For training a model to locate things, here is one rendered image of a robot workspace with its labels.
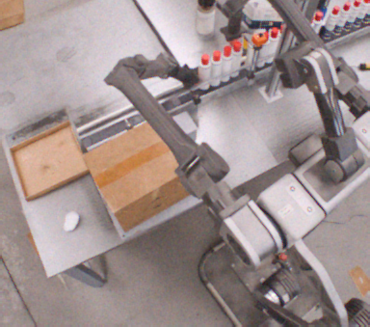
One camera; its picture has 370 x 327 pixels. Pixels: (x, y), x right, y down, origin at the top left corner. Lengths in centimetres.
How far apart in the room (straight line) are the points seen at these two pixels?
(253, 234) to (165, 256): 154
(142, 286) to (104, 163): 116
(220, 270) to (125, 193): 97
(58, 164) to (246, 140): 82
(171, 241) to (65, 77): 114
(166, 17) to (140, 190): 104
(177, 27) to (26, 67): 80
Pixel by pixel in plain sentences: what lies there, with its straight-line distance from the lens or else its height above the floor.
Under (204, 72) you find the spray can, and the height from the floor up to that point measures 101.
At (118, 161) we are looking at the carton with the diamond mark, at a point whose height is 112.
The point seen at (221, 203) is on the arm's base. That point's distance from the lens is 87.
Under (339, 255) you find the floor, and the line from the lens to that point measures 254.
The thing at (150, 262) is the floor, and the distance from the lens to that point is 236.
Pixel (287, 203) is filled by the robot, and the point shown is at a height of 153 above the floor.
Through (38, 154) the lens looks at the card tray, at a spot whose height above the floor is 83.
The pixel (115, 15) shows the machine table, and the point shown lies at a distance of 216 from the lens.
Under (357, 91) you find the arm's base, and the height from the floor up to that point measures 148.
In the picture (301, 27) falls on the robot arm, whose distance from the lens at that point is 112.
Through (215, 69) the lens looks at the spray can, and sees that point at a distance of 166.
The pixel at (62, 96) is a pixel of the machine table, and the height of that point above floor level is 83.
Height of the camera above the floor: 232
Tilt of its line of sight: 64 degrees down
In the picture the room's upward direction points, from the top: straight up
